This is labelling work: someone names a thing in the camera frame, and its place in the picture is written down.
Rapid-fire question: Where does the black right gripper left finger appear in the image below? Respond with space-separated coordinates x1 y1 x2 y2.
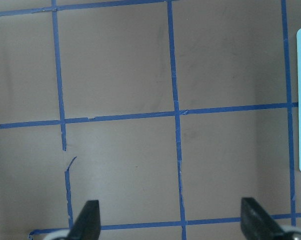
67 200 101 240

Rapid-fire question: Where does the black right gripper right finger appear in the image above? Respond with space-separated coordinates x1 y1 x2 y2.
240 197 285 240

